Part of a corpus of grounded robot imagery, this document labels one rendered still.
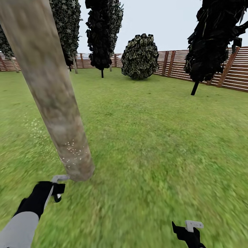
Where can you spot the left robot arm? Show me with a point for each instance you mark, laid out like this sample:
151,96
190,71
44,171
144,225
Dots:
19,231

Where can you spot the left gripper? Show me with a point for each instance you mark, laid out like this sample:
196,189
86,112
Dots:
59,188

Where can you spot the pesticide atomizer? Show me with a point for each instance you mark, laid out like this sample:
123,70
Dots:
57,197

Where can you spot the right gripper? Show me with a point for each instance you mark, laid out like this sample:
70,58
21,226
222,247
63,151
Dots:
183,234

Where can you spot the bush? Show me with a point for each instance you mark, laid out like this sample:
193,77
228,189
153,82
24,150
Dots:
140,57

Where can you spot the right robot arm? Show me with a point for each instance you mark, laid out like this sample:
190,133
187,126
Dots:
189,234

